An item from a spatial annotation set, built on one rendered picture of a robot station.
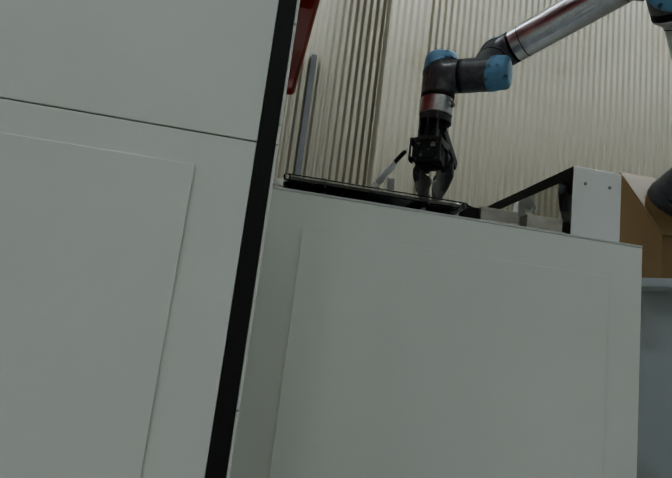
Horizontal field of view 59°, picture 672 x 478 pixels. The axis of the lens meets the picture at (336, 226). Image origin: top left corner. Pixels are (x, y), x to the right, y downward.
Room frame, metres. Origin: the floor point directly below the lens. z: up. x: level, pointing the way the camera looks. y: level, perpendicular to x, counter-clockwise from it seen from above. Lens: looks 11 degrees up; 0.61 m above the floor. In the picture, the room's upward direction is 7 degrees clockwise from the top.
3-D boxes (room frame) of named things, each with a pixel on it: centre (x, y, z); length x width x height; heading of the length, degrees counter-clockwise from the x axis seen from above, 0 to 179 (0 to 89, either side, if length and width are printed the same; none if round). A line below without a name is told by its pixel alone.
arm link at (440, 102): (1.24, -0.19, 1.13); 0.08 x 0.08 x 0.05
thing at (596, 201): (1.28, -0.41, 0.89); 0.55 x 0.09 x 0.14; 9
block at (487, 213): (1.19, -0.33, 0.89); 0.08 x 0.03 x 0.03; 99
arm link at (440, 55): (1.24, -0.19, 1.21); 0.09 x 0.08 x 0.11; 63
